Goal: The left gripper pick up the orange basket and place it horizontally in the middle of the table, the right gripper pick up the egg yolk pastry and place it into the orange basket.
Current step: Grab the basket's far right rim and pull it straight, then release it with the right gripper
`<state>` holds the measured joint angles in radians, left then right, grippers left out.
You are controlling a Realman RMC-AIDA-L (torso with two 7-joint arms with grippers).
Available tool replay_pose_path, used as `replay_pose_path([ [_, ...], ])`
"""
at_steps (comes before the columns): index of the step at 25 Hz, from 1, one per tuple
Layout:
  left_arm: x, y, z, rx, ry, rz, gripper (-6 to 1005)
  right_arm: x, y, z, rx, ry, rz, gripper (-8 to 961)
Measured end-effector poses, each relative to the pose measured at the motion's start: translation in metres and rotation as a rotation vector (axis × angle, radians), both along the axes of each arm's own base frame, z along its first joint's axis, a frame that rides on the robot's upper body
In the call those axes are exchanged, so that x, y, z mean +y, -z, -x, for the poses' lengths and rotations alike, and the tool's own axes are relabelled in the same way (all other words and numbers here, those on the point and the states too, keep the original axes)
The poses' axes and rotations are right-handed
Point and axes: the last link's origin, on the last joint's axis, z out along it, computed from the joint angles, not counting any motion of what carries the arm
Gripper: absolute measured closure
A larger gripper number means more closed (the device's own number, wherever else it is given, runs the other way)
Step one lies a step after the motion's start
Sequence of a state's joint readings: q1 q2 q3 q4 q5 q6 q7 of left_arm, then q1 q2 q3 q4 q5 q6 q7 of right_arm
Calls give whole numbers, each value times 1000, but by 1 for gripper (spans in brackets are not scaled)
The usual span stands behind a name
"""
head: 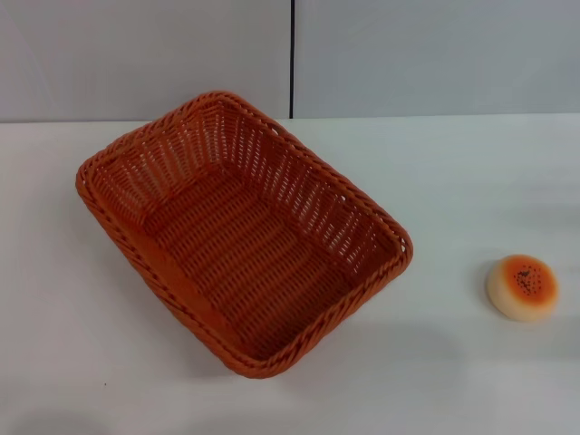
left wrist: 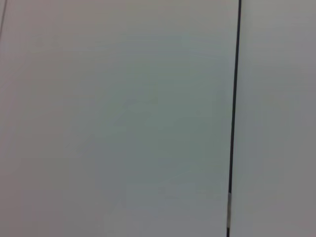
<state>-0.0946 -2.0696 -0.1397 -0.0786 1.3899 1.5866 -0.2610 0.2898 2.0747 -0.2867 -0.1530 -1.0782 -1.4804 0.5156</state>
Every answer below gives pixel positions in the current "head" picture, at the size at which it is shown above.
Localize orange woven plastic basket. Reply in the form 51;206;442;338
74;90;414;377

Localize round toy bread bun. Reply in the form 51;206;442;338
486;254;561;324

